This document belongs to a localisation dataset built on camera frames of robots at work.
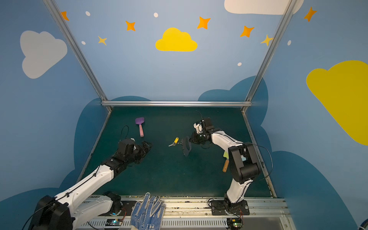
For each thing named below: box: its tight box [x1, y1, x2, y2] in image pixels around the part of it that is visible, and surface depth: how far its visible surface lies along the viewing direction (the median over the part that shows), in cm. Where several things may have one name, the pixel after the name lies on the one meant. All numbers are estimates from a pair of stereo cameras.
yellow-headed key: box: [168, 136, 180, 148], surface depth 103 cm
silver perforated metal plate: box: [181, 136, 192, 157], surface depth 94 cm
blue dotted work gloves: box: [130, 192, 166, 230], surface depth 73 cm
